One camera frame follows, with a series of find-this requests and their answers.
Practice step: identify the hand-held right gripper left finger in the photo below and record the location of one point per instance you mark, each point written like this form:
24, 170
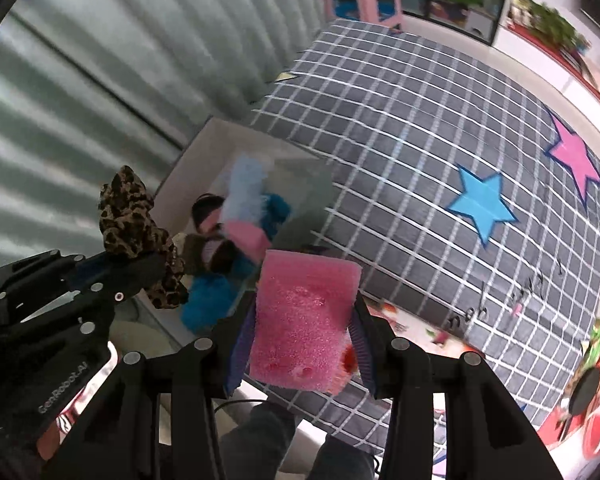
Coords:
237, 360

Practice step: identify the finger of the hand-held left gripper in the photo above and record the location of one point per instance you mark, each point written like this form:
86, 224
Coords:
140, 272
87, 267

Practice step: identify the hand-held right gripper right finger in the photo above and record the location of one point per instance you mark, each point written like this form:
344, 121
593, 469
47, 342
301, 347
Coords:
364, 350

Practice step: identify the leopard print scrunchie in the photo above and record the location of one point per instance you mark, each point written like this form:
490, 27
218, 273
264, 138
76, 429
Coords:
130, 220

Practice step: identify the blue fluffy cloth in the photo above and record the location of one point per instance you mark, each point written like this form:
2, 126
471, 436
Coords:
277, 215
212, 302

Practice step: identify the brown sock roll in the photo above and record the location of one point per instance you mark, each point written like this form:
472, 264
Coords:
210, 255

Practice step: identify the pink black sock roll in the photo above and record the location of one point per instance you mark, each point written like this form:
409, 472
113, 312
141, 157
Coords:
207, 212

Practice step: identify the storage box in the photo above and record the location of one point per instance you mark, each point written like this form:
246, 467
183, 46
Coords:
200, 160

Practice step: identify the light blue fuzzy cloth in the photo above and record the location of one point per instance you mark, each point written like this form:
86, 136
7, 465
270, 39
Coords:
245, 185

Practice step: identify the floral tissue packet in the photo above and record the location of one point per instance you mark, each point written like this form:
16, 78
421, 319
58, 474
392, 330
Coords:
430, 330

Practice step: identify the person's left leg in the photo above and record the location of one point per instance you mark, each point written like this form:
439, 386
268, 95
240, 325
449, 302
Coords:
260, 440

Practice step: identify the person's leg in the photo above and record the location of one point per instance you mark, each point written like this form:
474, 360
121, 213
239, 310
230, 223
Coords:
345, 460
260, 440

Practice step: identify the person's right leg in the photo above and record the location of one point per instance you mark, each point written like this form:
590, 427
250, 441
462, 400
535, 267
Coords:
345, 460

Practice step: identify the grey checked star bedsheet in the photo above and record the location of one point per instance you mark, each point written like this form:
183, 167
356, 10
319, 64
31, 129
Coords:
405, 160

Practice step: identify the grey green curtain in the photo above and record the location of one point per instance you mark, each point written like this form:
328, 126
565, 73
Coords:
105, 60

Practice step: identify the black round stool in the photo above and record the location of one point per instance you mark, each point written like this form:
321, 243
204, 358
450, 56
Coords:
584, 391

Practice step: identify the white red cabinet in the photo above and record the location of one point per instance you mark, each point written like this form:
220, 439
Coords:
570, 75

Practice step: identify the pink plastic stool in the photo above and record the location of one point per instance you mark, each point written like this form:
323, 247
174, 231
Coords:
362, 0

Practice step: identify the green potted plant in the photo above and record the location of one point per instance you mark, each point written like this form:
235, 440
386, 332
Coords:
555, 22

